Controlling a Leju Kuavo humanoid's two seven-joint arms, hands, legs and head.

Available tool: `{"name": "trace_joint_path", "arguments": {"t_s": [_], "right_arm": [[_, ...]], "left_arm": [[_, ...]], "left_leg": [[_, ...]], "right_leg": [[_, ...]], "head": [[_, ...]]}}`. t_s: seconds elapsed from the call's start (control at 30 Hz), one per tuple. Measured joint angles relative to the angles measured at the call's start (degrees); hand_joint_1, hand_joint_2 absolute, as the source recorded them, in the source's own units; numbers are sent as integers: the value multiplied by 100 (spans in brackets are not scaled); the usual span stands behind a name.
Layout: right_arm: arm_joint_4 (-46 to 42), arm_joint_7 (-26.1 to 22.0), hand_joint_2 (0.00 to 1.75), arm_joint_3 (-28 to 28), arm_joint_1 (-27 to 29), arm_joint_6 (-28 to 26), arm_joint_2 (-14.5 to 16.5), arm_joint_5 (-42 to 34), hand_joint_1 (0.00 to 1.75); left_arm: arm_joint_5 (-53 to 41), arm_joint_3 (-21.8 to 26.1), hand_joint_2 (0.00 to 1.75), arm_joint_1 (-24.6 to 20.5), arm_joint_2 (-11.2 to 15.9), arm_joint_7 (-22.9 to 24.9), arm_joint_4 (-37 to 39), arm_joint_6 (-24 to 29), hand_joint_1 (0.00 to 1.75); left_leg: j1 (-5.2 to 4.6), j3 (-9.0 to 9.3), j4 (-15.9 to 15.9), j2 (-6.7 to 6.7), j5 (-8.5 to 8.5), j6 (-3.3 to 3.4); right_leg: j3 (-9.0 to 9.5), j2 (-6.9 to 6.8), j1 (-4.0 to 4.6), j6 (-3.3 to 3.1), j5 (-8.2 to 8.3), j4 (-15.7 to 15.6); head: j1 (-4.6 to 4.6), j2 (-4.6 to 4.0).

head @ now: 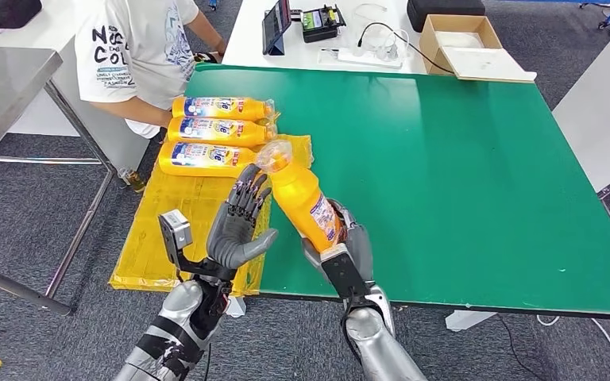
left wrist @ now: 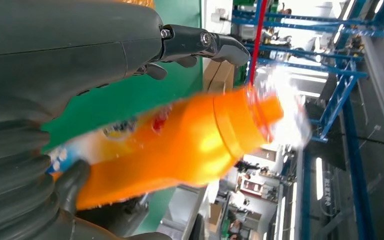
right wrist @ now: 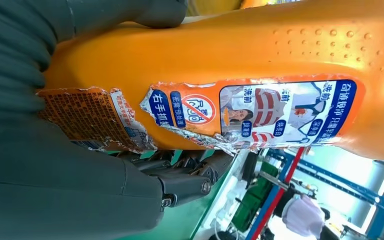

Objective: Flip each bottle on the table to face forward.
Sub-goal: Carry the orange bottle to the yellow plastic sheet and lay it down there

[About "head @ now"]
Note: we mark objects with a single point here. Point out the person's left hand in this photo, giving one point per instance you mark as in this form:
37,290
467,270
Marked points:
221,50

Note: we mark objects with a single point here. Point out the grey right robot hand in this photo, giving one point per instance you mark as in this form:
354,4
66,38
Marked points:
360,252

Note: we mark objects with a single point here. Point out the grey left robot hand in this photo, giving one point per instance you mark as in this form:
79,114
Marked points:
236,236

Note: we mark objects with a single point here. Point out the orange bottle with clear cap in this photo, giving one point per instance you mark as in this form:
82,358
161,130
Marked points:
215,140
252,110
297,194
205,169

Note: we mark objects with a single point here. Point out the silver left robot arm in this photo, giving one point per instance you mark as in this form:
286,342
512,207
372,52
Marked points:
178,326

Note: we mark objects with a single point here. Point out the person's left forearm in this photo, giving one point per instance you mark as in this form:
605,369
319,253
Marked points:
205,29

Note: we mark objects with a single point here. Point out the white table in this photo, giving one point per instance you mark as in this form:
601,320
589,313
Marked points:
605,105
47,31
247,52

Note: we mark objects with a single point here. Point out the black tablet on stand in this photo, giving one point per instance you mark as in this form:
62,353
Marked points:
275,26

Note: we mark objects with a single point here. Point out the yellow plastic film sheet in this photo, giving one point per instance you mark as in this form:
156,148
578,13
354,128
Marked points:
178,221

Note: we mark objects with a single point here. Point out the person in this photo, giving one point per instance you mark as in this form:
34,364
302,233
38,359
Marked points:
131,58

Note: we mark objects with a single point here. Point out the black handheld device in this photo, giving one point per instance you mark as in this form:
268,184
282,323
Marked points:
321,23

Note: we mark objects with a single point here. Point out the white power strip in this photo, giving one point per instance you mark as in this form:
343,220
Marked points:
356,58

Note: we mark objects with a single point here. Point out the green topped table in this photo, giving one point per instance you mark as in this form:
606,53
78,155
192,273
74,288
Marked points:
494,158

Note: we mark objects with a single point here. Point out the steel table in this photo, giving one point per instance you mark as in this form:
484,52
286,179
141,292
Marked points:
5,84

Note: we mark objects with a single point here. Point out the black bag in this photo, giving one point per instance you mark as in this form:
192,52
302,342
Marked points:
4,15

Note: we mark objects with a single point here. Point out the open cardboard box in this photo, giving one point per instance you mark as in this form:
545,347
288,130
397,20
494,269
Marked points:
477,60

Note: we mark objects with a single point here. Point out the black case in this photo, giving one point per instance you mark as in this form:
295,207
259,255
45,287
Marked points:
446,11

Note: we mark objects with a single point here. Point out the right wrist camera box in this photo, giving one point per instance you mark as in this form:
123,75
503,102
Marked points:
344,276

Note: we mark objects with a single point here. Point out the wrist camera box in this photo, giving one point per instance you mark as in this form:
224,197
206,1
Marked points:
176,234
344,276

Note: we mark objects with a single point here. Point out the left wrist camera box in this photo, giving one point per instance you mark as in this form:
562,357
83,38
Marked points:
176,234

